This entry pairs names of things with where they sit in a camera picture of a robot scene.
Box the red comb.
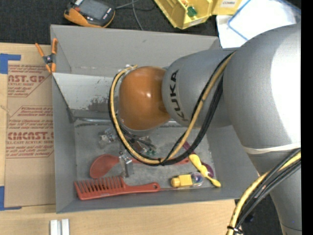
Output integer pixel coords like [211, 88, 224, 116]
[74, 175, 161, 201]

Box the red plastic spoon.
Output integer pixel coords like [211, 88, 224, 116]
[89, 154, 196, 179]

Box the grey metal bin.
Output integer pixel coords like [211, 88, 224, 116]
[50, 24, 260, 214]

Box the yellow toy with clear dome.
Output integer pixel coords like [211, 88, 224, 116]
[170, 172, 204, 188]

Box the brown cardboard board red print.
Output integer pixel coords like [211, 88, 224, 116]
[0, 42, 57, 212]

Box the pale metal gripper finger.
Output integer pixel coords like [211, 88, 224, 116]
[118, 153, 135, 178]
[98, 128, 118, 149]

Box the purple plastic spoon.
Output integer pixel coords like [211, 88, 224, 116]
[182, 141, 215, 179]

